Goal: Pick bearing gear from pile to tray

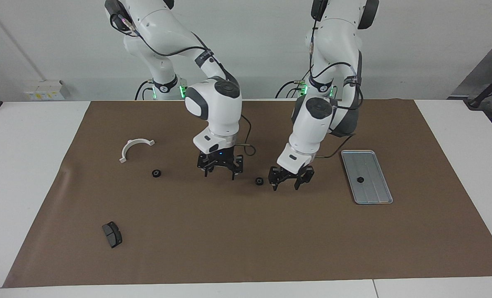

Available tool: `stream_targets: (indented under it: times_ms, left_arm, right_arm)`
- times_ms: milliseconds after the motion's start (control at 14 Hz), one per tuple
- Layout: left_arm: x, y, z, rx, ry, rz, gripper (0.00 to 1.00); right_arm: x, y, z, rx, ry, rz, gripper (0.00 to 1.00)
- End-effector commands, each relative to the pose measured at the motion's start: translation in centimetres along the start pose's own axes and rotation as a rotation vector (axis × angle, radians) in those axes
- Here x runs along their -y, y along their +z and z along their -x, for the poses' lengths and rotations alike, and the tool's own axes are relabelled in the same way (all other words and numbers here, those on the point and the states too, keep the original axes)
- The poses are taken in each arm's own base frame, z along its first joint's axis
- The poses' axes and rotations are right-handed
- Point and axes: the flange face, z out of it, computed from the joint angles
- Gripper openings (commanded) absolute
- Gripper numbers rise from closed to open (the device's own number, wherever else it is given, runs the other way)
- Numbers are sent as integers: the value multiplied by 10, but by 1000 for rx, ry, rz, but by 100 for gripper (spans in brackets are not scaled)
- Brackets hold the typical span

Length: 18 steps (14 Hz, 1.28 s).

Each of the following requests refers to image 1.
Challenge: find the white wall socket box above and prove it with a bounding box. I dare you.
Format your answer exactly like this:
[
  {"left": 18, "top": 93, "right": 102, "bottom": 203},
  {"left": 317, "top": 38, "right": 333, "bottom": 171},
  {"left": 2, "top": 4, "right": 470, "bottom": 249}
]
[{"left": 24, "top": 79, "right": 71, "bottom": 101}]

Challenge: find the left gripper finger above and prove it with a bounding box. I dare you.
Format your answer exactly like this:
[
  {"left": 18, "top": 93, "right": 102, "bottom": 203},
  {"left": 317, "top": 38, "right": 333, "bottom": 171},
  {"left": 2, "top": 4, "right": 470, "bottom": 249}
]
[
  {"left": 268, "top": 166, "right": 289, "bottom": 192},
  {"left": 293, "top": 166, "right": 315, "bottom": 191}
]

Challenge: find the white curved plastic bracket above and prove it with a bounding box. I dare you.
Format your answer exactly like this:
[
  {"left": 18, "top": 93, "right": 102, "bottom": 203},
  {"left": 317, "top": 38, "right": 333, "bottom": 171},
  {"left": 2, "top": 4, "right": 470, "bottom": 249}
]
[{"left": 119, "top": 139, "right": 156, "bottom": 163}]

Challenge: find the silver metal tray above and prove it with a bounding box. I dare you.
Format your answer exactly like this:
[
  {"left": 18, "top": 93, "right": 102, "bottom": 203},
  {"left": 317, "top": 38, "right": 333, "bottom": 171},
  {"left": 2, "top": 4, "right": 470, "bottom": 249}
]
[{"left": 340, "top": 150, "right": 394, "bottom": 205}]

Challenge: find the black brake pad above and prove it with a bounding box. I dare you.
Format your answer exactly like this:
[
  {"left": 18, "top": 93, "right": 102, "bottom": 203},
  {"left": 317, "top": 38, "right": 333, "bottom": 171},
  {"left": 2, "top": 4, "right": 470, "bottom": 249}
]
[{"left": 101, "top": 221, "right": 123, "bottom": 249}]

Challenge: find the black cable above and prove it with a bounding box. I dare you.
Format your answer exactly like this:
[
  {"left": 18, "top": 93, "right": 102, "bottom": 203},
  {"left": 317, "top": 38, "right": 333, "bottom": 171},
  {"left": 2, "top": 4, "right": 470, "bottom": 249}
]
[
  {"left": 315, "top": 132, "right": 357, "bottom": 160},
  {"left": 134, "top": 80, "right": 154, "bottom": 101},
  {"left": 234, "top": 115, "right": 257, "bottom": 157},
  {"left": 275, "top": 80, "right": 305, "bottom": 99}
]

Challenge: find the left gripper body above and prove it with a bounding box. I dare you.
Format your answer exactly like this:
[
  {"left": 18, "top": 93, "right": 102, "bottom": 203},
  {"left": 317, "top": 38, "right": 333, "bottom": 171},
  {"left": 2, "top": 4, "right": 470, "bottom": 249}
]
[{"left": 274, "top": 163, "right": 313, "bottom": 178}]

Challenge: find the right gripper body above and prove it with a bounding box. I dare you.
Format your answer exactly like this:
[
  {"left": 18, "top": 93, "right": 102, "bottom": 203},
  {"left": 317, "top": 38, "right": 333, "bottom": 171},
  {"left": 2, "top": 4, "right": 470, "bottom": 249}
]
[{"left": 199, "top": 149, "right": 236, "bottom": 169}]

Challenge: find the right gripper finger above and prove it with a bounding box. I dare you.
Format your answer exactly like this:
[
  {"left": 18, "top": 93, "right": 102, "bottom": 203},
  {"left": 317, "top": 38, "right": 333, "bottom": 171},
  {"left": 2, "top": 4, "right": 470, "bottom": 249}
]
[
  {"left": 224, "top": 155, "right": 245, "bottom": 181},
  {"left": 196, "top": 153, "right": 216, "bottom": 178}
]

